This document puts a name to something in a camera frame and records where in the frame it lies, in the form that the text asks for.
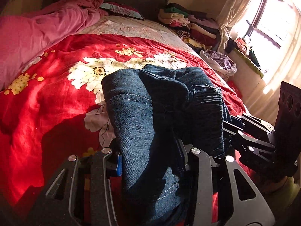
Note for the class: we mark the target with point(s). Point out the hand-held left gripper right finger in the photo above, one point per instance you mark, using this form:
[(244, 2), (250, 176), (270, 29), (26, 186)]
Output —
[(199, 169)]

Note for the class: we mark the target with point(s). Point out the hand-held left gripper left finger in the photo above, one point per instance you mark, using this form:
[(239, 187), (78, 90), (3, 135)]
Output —
[(119, 167)]

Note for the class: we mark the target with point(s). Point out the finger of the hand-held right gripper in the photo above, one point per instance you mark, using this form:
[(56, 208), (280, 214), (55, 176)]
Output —
[(251, 146), (251, 123)]

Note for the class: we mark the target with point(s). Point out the blue denim pants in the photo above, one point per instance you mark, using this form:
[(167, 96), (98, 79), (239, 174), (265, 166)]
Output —
[(138, 113)]

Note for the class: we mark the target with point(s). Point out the plastic bag of clothes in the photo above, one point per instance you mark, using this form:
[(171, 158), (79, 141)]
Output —
[(219, 62)]

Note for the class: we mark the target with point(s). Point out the red floral blanket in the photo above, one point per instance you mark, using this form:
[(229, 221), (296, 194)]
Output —
[(47, 113)]

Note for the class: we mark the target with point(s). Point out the window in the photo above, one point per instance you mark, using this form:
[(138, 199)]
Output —
[(272, 18)]

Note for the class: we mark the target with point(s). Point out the pile of folded clothes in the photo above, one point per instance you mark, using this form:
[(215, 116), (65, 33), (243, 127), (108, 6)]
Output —
[(195, 26)]

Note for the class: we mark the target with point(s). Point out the cream curtain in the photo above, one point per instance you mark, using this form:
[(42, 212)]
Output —
[(237, 9)]

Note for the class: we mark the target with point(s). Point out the floral pillow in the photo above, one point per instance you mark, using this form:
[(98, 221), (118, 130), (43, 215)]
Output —
[(124, 10)]

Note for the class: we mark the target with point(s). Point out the pink quilt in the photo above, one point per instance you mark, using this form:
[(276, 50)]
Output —
[(35, 33)]

